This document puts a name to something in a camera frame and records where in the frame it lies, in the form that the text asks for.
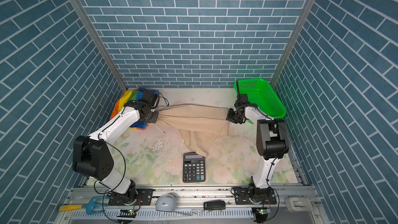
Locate beige shorts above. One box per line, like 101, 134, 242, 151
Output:
156, 104, 229, 157

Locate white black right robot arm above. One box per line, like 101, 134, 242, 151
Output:
227, 93, 289, 204

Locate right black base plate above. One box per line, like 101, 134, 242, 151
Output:
231, 187, 277, 205

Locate black key fob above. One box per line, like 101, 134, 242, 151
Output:
203, 200, 226, 211

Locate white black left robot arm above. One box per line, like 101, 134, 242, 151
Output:
72, 88, 159, 204

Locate grey tape measure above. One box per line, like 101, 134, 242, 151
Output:
155, 194, 176, 213

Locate black desk calculator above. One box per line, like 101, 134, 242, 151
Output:
182, 152, 206, 183

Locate aluminium front rail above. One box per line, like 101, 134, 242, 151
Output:
55, 184, 328, 224

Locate right circuit board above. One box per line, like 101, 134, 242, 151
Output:
251, 207, 269, 224

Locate grey plastic handle bracket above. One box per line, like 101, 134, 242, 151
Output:
285, 197, 315, 213

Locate rainbow striped shorts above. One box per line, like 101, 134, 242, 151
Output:
110, 88, 160, 130

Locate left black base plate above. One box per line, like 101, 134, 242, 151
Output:
107, 188, 154, 206

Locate green plastic basket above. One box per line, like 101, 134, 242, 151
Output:
234, 78, 287, 124

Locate blue yellow hand fork tool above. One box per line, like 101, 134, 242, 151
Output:
59, 196, 108, 215

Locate circuit board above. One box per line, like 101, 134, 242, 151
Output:
251, 207, 269, 224
117, 209, 137, 224

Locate aluminium corner post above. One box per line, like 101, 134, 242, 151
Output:
68, 0, 128, 91

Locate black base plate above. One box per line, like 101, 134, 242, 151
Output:
107, 188, 154, 206
231, 187, 277, 205

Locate left circuit board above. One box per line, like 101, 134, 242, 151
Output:
117, 209, 137, 224

